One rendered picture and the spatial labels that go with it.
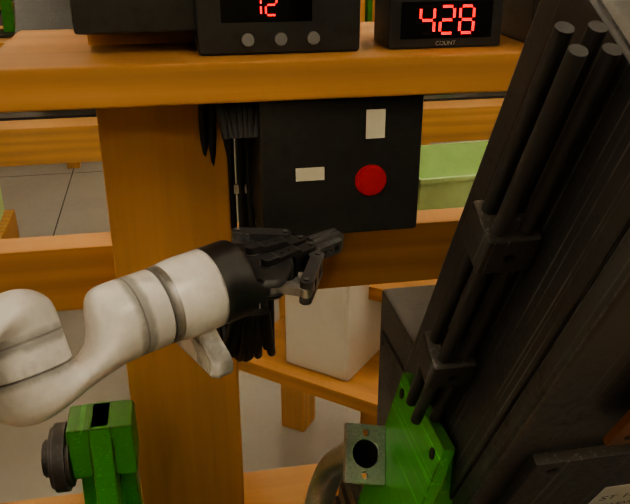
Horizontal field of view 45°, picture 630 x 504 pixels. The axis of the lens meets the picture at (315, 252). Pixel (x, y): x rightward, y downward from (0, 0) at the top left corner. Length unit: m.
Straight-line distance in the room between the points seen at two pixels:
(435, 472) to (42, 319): 0.33
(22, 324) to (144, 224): 0.33
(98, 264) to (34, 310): 0.42
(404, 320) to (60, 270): 0.45
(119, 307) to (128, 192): 0.28
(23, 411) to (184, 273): 0.17
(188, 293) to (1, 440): 2.29
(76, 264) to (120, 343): 0.40
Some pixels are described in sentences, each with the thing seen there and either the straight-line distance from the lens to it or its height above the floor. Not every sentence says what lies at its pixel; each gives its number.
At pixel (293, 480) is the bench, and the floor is 0.88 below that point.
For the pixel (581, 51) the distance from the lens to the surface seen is 0.37.
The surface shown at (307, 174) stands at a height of 1.42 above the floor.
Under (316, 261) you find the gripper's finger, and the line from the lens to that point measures 0.72.
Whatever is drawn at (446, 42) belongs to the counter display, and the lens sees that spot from 0.81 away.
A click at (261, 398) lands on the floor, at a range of 2.91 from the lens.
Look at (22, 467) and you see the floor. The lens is 2.77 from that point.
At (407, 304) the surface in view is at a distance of 0.91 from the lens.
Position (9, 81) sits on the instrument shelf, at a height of 1.53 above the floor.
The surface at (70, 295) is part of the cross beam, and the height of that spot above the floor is 1.21.
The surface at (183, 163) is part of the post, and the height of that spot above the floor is 1.41.
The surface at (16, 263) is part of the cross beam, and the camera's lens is 1.04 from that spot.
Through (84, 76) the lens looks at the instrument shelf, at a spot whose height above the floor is 1.53.
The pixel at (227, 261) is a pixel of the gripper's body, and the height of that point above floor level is 1.38.
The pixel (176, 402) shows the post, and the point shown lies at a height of 1.08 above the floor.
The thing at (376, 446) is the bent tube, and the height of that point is 1.20.
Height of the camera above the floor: 1.67
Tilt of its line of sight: 24 degrees down
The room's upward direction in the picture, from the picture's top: straight up
